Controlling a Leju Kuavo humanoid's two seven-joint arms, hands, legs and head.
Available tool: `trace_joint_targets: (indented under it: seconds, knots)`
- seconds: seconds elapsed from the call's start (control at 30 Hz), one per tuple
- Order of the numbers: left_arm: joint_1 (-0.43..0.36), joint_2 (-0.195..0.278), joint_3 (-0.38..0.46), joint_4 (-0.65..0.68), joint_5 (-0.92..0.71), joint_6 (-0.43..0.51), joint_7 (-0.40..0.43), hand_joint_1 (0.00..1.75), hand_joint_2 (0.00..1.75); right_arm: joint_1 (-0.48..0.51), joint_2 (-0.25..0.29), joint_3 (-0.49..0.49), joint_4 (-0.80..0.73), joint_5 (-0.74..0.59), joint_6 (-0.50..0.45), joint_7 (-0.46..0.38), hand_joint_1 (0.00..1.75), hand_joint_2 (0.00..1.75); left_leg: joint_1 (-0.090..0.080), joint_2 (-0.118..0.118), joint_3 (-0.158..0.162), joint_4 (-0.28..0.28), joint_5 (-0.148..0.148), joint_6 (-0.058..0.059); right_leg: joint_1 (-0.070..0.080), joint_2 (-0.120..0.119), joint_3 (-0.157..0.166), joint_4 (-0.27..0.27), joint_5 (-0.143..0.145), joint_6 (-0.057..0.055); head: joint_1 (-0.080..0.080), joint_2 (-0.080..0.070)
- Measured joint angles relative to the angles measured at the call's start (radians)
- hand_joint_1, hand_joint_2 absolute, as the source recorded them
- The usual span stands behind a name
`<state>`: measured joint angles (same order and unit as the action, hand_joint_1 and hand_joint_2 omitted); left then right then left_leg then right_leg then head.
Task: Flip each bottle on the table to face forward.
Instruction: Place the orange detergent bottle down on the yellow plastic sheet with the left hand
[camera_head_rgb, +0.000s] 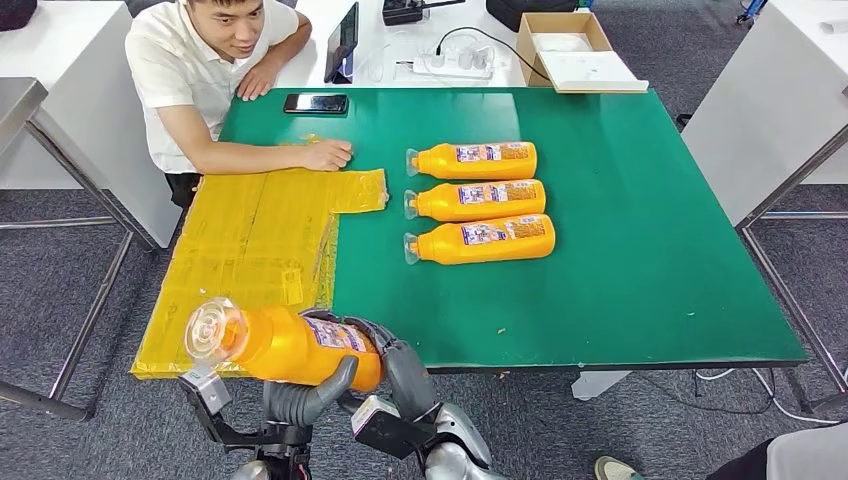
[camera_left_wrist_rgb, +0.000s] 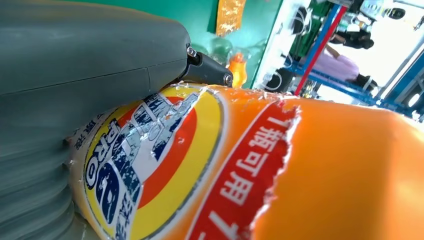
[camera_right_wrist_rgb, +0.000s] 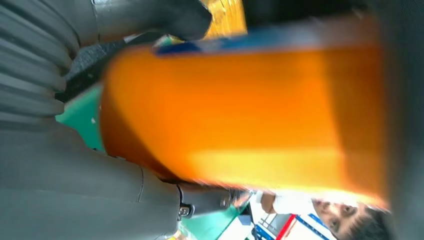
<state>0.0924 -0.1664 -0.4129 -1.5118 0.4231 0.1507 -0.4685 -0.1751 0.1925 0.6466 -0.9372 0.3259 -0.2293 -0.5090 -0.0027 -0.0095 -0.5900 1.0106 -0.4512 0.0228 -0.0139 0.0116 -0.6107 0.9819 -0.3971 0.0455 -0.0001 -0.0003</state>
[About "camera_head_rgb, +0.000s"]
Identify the white foam insert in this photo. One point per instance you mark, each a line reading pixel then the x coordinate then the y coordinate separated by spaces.
pixel 562 42

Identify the brown cardboard box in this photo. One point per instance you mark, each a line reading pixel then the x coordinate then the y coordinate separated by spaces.
pixel 563 23

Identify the person's right forearm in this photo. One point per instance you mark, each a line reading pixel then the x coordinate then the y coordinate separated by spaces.
pixel 252 159

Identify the white box lid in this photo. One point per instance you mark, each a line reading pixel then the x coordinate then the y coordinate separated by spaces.
pixel 590 73

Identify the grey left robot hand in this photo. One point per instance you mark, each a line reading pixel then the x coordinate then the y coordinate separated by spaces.
pixel 305 404

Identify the white power strip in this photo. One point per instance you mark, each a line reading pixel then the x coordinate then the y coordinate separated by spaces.
pixel 450 66

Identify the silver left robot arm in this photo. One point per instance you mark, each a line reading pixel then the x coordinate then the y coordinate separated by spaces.
pixel 255 472

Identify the orange detergent bottle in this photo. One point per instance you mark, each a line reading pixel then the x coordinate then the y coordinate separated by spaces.
pixel 477 208
pixel 285 348
pixel 470 169
pixel 484 250

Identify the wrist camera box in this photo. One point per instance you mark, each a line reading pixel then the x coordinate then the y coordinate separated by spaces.
pixel 206 391
pixel 378 424

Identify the white table foot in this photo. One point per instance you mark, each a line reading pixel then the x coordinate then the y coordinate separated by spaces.
pixel 596 384

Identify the person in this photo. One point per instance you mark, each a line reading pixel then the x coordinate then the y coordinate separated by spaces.
pixel 179 60
pixel 808 457

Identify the black tablet on stand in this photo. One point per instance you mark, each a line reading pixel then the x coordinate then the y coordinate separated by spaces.
pixel 341 40

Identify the yellow taped cardboard sheet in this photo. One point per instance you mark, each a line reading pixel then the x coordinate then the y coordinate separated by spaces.
pixel 252 252

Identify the small grey item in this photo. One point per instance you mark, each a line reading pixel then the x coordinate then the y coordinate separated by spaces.
pixel 835 26

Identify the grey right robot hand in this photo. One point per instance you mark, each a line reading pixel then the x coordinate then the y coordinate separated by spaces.
pixel 411 384

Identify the dark bag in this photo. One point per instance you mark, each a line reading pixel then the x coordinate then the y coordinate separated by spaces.
pixel 16 13

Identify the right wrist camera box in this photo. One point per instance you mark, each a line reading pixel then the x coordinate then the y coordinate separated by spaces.
pixel 378 424

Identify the blue metal rack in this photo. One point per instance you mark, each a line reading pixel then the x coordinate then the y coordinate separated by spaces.
pixel 752 10

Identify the black bag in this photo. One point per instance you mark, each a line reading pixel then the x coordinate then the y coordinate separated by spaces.
pixel 530 13

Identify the person's left forearm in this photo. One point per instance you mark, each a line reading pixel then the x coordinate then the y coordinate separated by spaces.
pixel 291 40

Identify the steel table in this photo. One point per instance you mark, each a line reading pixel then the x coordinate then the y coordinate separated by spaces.
pixel 16 106

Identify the black smartphone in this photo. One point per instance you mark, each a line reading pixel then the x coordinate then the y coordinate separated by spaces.
pixel 316 104

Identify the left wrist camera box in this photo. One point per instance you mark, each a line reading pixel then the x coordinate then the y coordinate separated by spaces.
pixel 206 391

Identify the white desk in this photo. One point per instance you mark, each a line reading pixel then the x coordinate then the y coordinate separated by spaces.
pixel 762 99
pixel 391 33
pixel 86 132

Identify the person's right hand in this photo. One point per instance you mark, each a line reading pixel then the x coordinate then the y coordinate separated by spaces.
pixel 328 156

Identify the black radio with antenna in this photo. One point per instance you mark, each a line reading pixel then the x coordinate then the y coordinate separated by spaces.
pixel 401 12

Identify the person's left hand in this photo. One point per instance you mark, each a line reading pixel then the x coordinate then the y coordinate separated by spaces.
pixel 257 79

